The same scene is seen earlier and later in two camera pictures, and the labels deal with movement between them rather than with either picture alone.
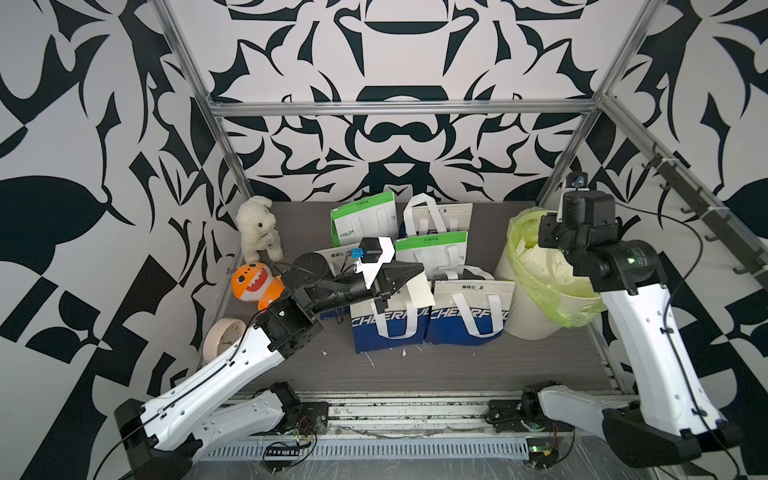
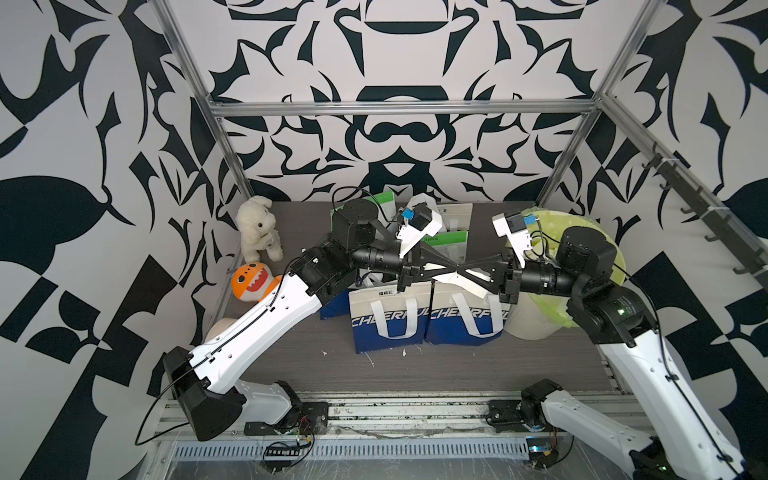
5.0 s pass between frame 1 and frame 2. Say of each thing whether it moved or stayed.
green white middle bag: stayed
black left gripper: moved
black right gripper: moved
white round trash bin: stayed
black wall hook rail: stayed
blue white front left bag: stayed
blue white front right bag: stayed
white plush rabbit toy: stayed
